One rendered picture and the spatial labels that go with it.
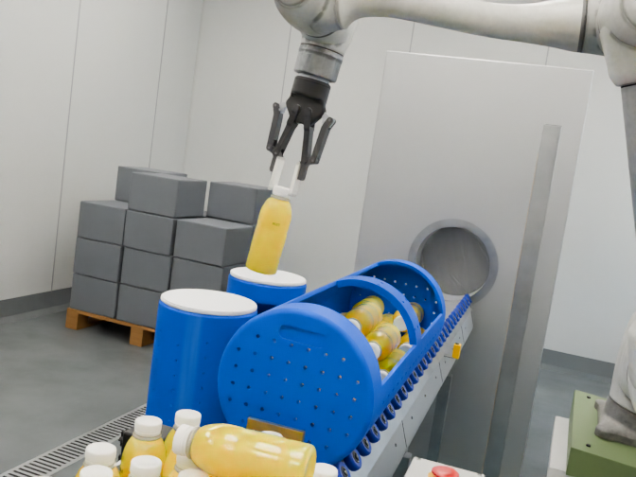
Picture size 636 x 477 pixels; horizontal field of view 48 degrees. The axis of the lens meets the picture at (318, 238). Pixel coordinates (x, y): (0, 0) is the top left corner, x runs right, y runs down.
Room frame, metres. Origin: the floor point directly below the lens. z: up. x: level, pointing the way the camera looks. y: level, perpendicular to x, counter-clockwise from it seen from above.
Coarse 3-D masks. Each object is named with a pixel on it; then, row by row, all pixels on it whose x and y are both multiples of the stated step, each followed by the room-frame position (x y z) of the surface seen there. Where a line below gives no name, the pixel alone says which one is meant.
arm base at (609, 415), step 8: (600, 400) 1.44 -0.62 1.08; (608, 400) 1.36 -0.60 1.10; (600, 408) 1.40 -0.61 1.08; (608, 408) 1.35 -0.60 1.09; (616, 408) 1.32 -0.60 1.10; (624, 408) 1.31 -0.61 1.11; (600, 416) 1.35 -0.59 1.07; (608, 416) 1.34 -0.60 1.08; (616, 416) 1.32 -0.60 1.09; (624, 416) 1.30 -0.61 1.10; (632, 416) 1.29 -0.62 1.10; (600, 424) 1.31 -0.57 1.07; (608, 424) 1.31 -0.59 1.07; (616, 424) 1.31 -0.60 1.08; (624, 424) 1.30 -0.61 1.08; (632, 424) 1.29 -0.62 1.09; (600, 432) 1.29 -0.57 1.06; (608, 432) 1.29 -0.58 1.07; (616, 432) 1.29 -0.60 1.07; (624, 432) 1.29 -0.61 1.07; (632, 432) 1.29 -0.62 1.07; (616, 440) 1.29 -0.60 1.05; (624, 440) 1.28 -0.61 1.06; (632, 440) 1.28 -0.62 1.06
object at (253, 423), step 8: (248, 424) 1.14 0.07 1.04; (256, 424) 1.14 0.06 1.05; (264, 424) 1.14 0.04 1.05; (272, 424) 1.13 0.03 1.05; (280, 424) 1.14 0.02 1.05; (280, 432) 1.13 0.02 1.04; (288, 432) 1.12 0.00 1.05; (296, 432) 1.12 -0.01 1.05; (304, 432) 1.12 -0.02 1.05; (304, 440) 1.12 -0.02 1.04
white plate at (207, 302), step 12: (168, 300) 1.96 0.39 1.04; (180, 300) 1.98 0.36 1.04; (192, 300) 2.00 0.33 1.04; (204, 300) 2.03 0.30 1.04; (216, 300) 2.05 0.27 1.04; (228, 300) 2.07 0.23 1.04; (240, 300) 2.09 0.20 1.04; (204, 312) 1.91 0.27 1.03; (216, 312) 1.91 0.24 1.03; (228, 312) 1.93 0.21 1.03; (240, 312) 1.95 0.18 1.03; (252, 312) 2.01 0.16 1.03
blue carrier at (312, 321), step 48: (336, 288) 1.81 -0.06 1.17; (384, 288) 1.57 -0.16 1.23; (432, 288) 1.99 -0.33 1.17; (240, 336) 1.22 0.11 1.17; (288, 336) 1.20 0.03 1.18; (336, 336) 1.17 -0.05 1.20; (432, 336) 1.76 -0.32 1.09; (240, 384) 1.22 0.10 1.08; (288, 384) 1.19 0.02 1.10; (336, 384) 1.17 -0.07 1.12; (384, 384) 1.23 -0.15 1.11; (336, 432) 1.16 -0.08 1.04
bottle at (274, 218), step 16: (272, 208) 1.44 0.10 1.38; (288, 208) 1.45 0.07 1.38; (256, 224) 1.46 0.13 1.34; (272, 224) 1.43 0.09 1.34; (288, 224) 1.45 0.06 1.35; (256, 240) 1.44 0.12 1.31; (272, 240) 1.44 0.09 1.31; (256, 256) 1.44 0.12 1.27; (272, 256) 1.44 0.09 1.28; (256, 272) 1.44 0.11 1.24; (272, 272) 1.45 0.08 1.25
